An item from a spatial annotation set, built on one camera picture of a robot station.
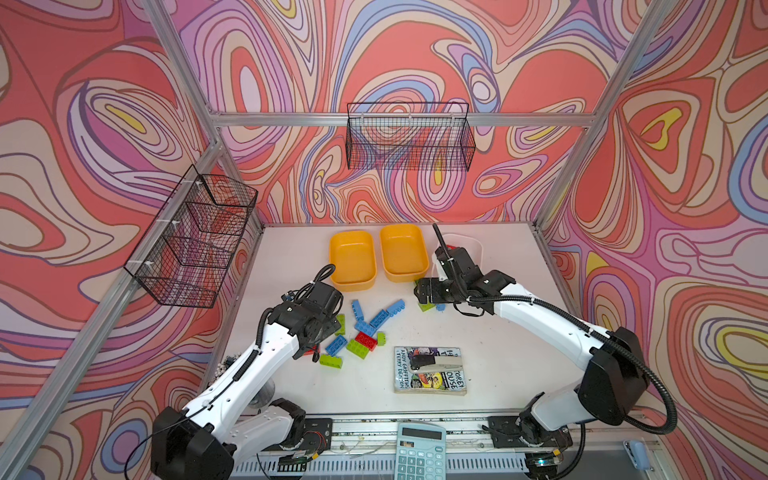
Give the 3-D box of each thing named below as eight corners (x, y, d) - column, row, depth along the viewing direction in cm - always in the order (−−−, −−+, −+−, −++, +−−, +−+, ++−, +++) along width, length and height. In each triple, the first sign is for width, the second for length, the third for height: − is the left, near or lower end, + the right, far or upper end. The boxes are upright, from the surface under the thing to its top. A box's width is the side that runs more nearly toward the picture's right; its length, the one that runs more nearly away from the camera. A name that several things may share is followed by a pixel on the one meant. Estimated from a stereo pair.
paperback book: (393, 395, 81) (393, 392, 79) (393, 350, 89) (393, 346, 87) (465, 395, 81) (467, 392, 79) (458, 350, 89) (460, 346, 87)
